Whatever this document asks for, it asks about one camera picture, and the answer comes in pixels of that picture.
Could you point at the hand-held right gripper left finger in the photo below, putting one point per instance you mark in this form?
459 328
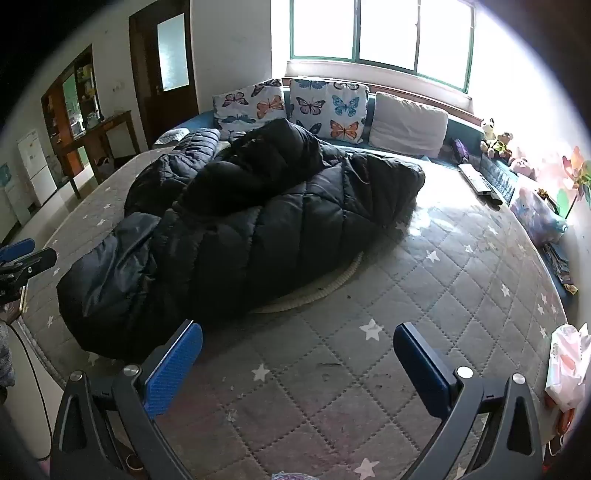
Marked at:
173 369

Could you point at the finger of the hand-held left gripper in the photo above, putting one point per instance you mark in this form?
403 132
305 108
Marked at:
16 249
41 261

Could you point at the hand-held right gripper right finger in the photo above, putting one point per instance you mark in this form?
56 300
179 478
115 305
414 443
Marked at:
422 374

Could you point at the black puffer coat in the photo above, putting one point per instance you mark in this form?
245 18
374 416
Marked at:
277 230

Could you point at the white low cabinet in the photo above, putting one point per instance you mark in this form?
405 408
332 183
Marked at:
14 203

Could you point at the grey quilted star bed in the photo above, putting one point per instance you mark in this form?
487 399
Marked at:
346 369

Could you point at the white fridge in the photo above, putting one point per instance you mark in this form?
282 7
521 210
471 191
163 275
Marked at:
37 166

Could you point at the dark bag under table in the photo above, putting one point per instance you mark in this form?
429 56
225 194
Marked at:
105 167

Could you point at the round woven mat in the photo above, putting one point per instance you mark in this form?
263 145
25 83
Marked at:
323 290

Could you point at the wooden table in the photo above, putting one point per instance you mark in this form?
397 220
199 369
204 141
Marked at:
99 131

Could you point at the white plastic bag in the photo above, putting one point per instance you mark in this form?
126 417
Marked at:
570 364

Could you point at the wooden display cabinet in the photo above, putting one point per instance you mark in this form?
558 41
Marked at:
57 106

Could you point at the patterned armrest cover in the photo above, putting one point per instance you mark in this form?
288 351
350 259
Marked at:
171 136

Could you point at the pastel plush cushion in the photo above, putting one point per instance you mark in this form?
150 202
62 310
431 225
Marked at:
538 214

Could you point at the dark wooden door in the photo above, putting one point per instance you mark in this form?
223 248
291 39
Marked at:
171 101

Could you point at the pink plush toy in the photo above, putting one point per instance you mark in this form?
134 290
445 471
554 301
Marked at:
522 167

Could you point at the brown plush toy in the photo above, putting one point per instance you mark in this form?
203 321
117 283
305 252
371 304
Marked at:
503 144

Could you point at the black and white plush toy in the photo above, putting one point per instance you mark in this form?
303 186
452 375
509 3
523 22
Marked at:
488 136

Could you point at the blue sofa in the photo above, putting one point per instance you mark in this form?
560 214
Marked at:
461 129

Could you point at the plain white pillow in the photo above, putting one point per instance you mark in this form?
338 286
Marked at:
408 124

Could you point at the colourful paper pinwheel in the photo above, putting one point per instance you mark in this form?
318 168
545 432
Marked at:
577 177

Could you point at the butterfly print pillow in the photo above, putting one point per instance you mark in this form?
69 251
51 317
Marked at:
249 108
330 108

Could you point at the green framed window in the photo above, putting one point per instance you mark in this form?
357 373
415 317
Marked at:
383 32

